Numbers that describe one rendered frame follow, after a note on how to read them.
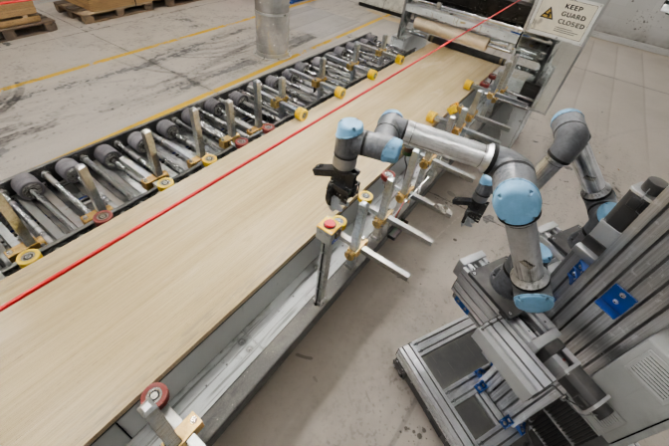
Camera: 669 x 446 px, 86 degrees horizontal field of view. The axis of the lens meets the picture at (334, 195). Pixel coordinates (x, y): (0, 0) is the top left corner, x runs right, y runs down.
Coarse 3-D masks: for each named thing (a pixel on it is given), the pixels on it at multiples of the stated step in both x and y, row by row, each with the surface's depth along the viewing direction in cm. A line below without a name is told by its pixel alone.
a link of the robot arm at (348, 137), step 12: (348, 120) 101; (360, 120) 102; (336, 132) 103; (348, 132) 99; (360, 132) 100; (336, 144) 104; (348, 144) 102; (360, 144) 101; (336, 156) 106; (348, 156) 105
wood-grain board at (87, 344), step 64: (448, 64) 344; (320, 128) 236; (256, 192) 185; (320, 192) 190; (64, 256) 146; (128, 256) 149; (192, 256) 152; (256, 256) 156; (0, 320) 125; (64, 320) 127; (128, 320) 130; (192, 320) 132; (0, 384) 111; (64, 384) 112; (128, 384) 114
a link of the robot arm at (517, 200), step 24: (504, 168) 101; (528, 168) 99; (504, 192) 94; (528, 192) 92; (504, 216) 97; (528, 216) 95; (528, 240) 103; (528, 264) 109; (528, 288) 113; (528, 312) 120
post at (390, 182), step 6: (390, 180) 168; (390, 186) 170; (384, 192) 174; (390, 192) 173; (384, 198) 176; (390, 198) 178; (384, 204) 179; (378, 210) 183; (384, 210) 181; (378, 216) 186; (384, 216) 185; (372, 234) 196; (378, 234) 193
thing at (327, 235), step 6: (324, 222) 131; (336, 222) 132; (318, 228) 130; (324, 228) 129; (330, 228) 129; (336, 228) 130; (318, 234) 132; (324, 234) 130; (330, 234) 128; (324, 240) 132; (330, 240) 129; (330, 246) 132
